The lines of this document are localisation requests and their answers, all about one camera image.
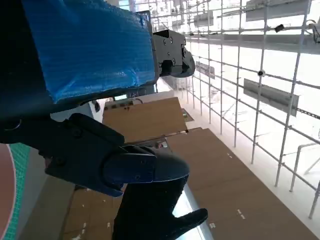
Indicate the right robot hand black glove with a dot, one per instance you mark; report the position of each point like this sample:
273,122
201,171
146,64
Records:
145,215

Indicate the left robot hand blue tape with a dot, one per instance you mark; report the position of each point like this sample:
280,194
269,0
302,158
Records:
87,50

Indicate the pink bowl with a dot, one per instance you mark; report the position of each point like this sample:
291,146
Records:
6,195

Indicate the brown wooden desk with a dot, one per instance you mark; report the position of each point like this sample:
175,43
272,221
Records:
145,117
85,215
225,180

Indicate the green cutting mat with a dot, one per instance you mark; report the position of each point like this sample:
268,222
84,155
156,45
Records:
18,187

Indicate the grey hanging panel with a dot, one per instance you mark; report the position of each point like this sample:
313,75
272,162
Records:
277,10
272,96

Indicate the white scaffold grid frame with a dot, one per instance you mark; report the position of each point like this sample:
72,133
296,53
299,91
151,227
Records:
260,87

